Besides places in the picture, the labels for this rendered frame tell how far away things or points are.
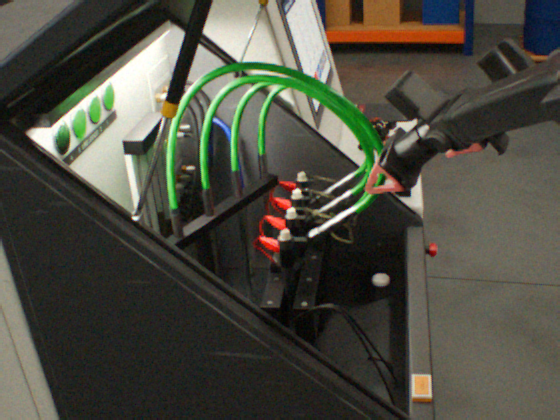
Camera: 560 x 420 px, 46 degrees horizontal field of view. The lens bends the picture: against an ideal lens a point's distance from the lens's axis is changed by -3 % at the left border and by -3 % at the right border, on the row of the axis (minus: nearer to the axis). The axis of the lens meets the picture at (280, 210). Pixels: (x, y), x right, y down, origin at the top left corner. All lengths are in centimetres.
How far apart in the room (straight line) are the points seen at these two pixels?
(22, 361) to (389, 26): 575
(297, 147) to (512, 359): 147
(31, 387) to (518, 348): 201
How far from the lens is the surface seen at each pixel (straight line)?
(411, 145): 106
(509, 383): 257
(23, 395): 113
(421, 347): 119
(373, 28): 646
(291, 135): 146
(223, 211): 132
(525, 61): 116
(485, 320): 284
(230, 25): 145
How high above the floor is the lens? 171
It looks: 28 degrees down
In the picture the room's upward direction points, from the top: 5 degrees counter-clockwise
